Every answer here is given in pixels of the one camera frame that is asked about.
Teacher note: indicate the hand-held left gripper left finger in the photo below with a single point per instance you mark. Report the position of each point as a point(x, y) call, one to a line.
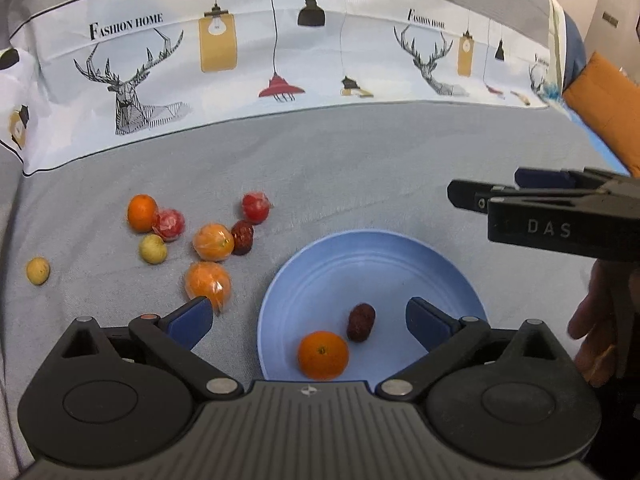
point(190, 321)

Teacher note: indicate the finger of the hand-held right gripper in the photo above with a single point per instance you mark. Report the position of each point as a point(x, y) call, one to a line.
point(545, 178)
point(470, 196)

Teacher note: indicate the blue cushion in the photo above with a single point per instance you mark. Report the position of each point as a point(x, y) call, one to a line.
point(575, 50)

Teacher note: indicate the grey deer-print pillow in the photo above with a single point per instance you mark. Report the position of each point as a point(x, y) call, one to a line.
point(10, 110)

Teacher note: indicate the blue plate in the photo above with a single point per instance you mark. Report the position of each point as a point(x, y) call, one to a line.
point(350, 277)

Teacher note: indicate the bare orange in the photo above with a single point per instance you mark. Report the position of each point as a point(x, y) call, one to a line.
point(142, 213)
point(323, 355)

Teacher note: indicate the person's right hand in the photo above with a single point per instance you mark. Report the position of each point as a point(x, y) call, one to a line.
point(597, 330)

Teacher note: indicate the small yellow fruit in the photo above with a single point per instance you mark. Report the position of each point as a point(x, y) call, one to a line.
point(38, 271)
point(152, 249)

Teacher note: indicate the orange cushion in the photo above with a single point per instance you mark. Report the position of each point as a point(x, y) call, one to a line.
point(607, 110)

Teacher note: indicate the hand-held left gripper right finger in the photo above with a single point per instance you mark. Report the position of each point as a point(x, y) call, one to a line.
point(425, 323)

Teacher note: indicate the plastic-wrapped orange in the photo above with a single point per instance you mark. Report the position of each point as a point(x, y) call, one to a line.
point(207, 284)
point(213, 242)

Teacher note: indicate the grey deer-print bed sheet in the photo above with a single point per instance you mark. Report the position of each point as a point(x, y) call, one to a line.
point(350, 160)

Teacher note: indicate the dark red date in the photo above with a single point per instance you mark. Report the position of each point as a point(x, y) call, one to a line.
point(243, 237)
point(361, 322)

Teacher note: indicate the red plastic-wrapped fruit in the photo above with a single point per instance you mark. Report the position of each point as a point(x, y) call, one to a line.
point(169, 225)
point(257, 207)

